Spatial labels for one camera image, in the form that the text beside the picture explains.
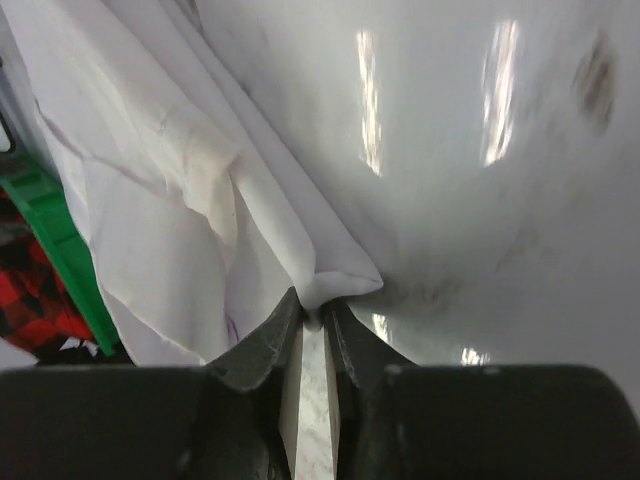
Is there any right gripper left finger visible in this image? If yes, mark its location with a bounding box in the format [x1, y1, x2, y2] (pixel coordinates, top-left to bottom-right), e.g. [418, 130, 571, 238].
[1, 290, 303, 479]

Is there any green plastic bin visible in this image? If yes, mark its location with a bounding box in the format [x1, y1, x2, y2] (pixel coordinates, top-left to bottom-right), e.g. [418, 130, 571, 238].
[1, 153, 120, 356]

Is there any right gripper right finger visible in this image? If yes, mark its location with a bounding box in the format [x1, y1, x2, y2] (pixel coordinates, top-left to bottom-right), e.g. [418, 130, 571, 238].
[322, 302, 639, 479]

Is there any white long sleeve shirt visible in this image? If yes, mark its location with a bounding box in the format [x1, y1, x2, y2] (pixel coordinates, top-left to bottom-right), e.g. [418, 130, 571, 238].
[1, 1, 382, 365]

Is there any red black plaid shirt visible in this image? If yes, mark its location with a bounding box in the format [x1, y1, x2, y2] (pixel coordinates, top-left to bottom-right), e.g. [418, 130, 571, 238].
[1, 194, 95, 360]

